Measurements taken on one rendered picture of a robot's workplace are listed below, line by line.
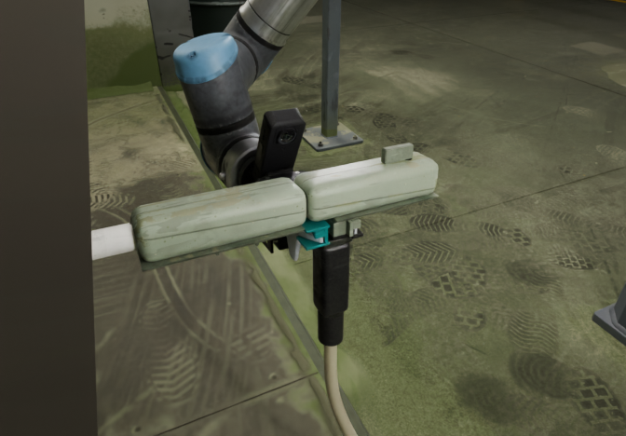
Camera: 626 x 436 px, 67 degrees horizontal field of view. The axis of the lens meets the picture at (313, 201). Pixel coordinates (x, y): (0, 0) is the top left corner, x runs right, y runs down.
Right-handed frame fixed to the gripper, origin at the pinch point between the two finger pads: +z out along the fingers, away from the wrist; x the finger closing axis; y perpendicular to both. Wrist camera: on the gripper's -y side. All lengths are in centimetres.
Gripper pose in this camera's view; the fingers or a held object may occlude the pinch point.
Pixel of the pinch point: (333, 224)
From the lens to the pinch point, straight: 48.4
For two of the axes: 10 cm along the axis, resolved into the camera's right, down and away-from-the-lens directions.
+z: 4.5, 3.7, -8.1
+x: -8.9, 1.8, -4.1
